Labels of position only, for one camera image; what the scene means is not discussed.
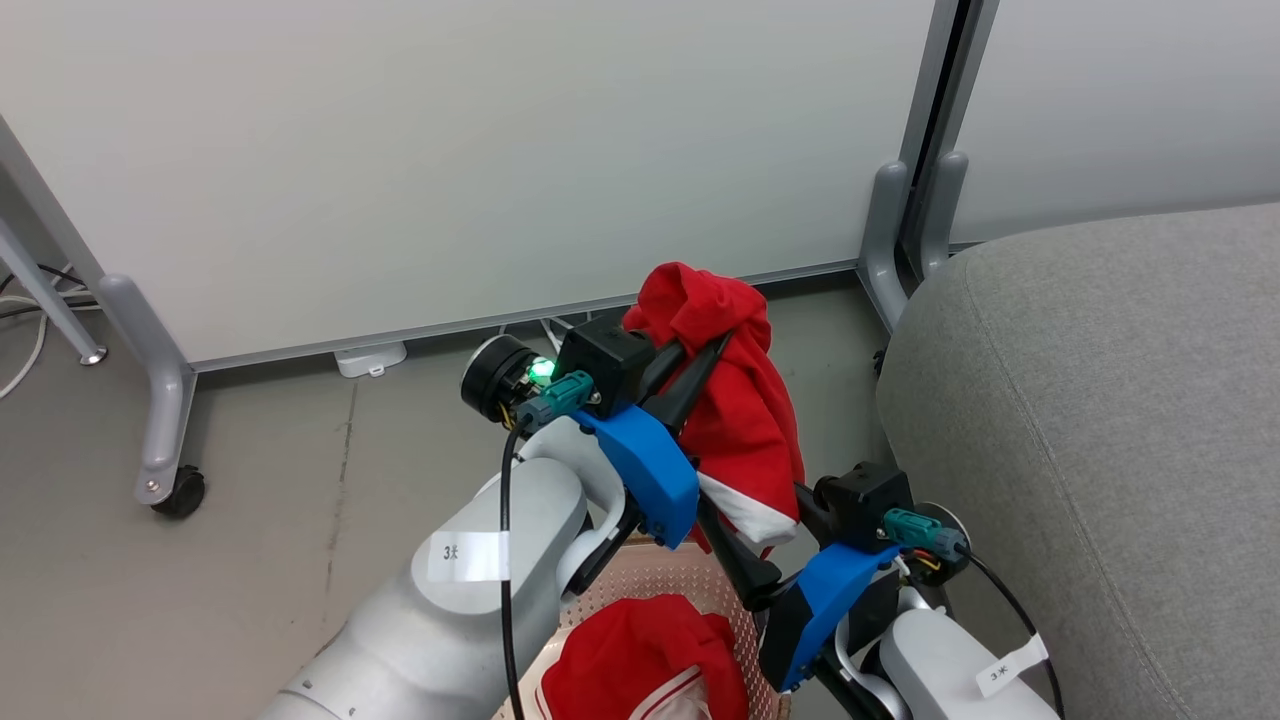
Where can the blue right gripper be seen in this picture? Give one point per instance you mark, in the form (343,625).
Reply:
(815,610)

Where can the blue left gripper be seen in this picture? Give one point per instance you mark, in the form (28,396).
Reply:
(655,480)

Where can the red garment with white trim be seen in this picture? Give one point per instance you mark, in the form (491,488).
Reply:
(745,420)

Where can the red garment with white stripes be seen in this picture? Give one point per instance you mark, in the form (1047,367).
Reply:
(630,650)

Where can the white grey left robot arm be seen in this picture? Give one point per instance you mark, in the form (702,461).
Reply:
(450,630)

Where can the cream perforated laundry basket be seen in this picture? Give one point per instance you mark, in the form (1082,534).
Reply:
(665,575)

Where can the small black caster wheel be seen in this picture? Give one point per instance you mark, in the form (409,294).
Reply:
(880,362)

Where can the white power adapter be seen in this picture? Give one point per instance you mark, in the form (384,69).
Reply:
(370,358)

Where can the wide white partition panel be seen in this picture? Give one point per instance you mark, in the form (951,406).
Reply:
(450,150)

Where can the grey fabric sofa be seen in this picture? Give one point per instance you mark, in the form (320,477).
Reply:
(1100,420)

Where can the long grey partition foot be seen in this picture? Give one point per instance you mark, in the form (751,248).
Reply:
(150,360)

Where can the narrow white partition panel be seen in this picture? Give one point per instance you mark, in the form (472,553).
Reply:
(1130,100)

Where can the grey slanted table leg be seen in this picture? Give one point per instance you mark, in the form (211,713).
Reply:
(45,290)

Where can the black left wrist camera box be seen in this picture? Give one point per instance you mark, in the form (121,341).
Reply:
(600,360)

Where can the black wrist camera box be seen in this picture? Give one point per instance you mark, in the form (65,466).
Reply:
(860,505)
(600,360)

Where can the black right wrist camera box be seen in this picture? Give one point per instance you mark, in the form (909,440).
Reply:
(860,505)

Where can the teal left camera connector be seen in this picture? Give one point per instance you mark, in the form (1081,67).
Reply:
(560,395)

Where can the teal camera connector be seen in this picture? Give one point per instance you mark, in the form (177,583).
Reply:
(920,530)
(560,395)

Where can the teal right camera connector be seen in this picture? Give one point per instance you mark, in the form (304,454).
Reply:
(920,530)

